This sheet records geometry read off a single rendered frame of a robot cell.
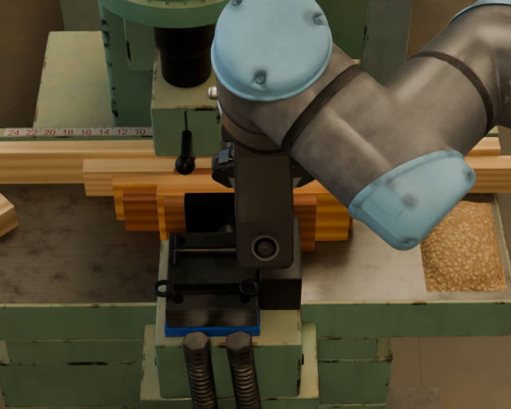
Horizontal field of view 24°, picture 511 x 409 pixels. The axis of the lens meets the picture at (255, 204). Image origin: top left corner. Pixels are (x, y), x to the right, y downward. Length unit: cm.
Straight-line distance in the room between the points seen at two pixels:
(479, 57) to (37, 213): 65
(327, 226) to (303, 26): 54
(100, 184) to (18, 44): 169
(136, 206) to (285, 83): 55
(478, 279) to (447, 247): 5
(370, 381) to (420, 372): 95
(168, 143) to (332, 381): 33
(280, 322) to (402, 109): 41
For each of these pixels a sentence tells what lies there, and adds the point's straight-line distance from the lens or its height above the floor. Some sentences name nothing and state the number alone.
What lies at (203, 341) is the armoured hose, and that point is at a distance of 111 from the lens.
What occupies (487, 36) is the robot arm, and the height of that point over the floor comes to 135.
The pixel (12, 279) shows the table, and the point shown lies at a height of 90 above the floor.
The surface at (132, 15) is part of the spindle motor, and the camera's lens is 107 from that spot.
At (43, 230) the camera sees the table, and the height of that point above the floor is 90.
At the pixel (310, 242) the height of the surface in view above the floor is 92.
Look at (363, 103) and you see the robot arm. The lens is 76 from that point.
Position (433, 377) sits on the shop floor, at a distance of 229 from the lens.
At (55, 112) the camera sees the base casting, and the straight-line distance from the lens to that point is 159.
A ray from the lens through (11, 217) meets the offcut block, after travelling 130.
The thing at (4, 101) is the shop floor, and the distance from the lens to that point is 284.
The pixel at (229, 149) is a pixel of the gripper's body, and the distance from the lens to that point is 95.
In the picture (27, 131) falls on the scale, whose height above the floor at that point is 96.
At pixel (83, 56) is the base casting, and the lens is 167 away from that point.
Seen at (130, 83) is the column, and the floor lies 90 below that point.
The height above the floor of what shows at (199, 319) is 99.
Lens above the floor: 187
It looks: 47 degrees down
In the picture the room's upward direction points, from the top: straight up
